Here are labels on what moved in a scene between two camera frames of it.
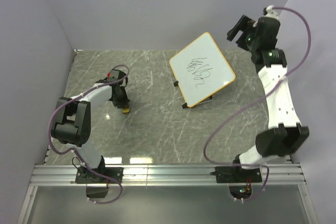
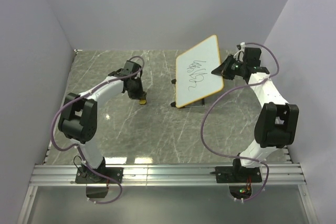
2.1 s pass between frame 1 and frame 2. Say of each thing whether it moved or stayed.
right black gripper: moved
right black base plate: stayed
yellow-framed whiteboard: moved
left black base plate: stayed
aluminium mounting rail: stayed
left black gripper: moved
